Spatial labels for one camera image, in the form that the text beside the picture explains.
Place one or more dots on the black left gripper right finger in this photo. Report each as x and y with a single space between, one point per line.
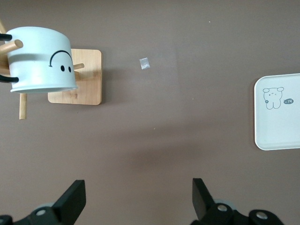
206 208

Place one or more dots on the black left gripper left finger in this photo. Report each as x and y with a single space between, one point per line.
69 206

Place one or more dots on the wooden cup rack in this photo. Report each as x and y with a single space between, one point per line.
89 77

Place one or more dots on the cream tray with bear print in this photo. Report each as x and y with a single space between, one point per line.
279 126

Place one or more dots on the small clear tape piece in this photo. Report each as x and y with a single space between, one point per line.
144 63

